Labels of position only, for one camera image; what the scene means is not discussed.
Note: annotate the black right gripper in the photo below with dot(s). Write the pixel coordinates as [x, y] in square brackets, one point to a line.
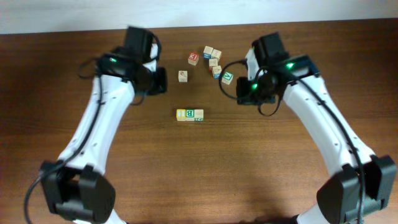
[244, 91]

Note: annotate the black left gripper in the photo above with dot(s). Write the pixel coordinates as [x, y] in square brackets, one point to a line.
[161, 84]

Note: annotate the yellow number eleven block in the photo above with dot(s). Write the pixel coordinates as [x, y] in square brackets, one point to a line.
[181, 114]

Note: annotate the green B wooden block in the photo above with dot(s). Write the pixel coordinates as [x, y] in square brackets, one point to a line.
[190, 114]

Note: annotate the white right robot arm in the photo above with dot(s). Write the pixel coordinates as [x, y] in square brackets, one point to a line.
[360, 182]

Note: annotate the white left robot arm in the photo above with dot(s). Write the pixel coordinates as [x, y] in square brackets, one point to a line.
[74, 186]

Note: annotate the green V wooden block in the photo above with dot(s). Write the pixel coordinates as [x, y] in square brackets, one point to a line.
[227, 78]

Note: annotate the blue ice cream block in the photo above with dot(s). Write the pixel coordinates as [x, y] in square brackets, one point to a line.
[216, 70]

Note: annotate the red number three block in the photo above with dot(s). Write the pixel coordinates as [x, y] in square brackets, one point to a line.
[193, 59]

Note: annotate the letter Y wooden block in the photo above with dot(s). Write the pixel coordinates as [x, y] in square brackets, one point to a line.
[212, 62]

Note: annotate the letter I wooden block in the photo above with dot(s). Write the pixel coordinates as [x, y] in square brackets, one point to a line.
[216, 54]

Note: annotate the blue L wooden block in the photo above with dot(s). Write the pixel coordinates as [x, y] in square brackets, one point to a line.
[207, 52]

